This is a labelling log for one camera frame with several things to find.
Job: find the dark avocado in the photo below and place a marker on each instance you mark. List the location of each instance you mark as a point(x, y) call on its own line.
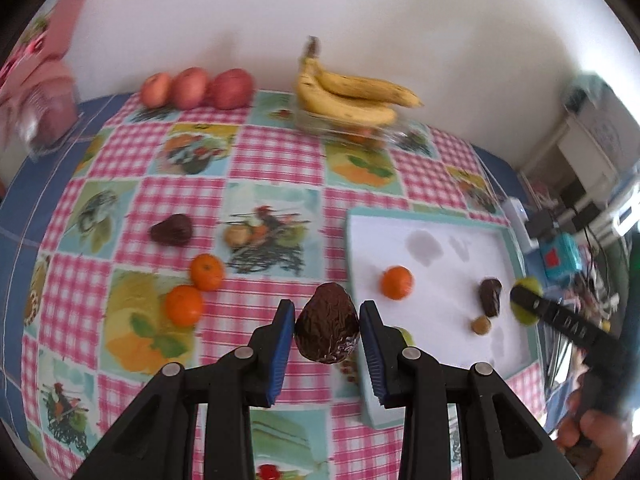
point(489, 291)
point(176, 231)
point(327, 330)

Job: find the white shelf unit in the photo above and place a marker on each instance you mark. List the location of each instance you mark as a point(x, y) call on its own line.
point(588, 163)

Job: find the brown kiwi fruit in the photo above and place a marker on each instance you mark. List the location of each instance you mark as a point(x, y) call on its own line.
point(481, 325)

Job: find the small red apple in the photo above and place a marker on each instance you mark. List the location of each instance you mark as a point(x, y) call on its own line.
point(155, 91)

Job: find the dark avocado on tray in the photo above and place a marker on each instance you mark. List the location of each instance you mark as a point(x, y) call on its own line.
point(489, 291)

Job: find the middle red apple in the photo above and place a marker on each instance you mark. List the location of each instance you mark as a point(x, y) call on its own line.
point(189, 88)

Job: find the clear glass vase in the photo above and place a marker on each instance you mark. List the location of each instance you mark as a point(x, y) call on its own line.
point(46, 116)

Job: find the large red apple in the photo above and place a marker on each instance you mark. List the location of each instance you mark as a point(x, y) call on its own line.
point(230, 90)

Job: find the clear plastic fruit box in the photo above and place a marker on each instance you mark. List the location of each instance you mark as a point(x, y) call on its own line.
point(403, 132)

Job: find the dark avocado on cloth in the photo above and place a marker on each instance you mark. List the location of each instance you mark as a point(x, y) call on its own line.
point(176, 231)

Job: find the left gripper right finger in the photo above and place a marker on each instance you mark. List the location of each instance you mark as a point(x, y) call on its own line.
point(499, 436)

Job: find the yellow banana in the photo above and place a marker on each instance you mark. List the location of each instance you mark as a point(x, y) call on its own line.
point(317, 100)
point(357, 87)

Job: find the pink checkered fruit tablecloth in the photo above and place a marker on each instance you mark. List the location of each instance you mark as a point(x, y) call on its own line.
point(84, 286)

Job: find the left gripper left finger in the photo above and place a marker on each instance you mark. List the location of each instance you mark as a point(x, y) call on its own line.
point(154, 437)

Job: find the small tan fruit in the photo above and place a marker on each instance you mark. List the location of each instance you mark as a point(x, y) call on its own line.
point(237, 235)

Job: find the teal box red label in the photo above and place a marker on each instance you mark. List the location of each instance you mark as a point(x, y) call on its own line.
point(561, 258)

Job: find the orange fruit in box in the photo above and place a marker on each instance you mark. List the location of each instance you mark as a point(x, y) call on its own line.
point(362, 137)

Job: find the orange tangerine on tray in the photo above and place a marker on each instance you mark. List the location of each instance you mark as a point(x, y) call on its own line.
point(396, 283)

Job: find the upper yellow banana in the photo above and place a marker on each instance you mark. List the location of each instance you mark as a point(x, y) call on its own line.
point(357, 87)

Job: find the black power adapter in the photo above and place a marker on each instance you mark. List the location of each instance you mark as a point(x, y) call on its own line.
point(540, 224)

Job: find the right hand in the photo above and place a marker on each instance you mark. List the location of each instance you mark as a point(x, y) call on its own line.
point(610, 432)

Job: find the orange tangerine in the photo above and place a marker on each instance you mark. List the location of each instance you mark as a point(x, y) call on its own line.
point(207, 272)
point(184, 306)
point(396, 283)

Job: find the white power strip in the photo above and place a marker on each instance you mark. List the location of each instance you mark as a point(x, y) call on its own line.
point(516, 214)

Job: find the white teal-rimmed tray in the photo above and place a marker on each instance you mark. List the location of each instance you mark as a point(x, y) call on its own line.
point(448, 257)

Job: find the pink paper flower bouquet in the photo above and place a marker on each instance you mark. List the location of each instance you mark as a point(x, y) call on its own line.
point(38, 59)

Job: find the lower yellow banana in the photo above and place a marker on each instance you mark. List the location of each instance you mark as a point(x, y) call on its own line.
point(317, 100)

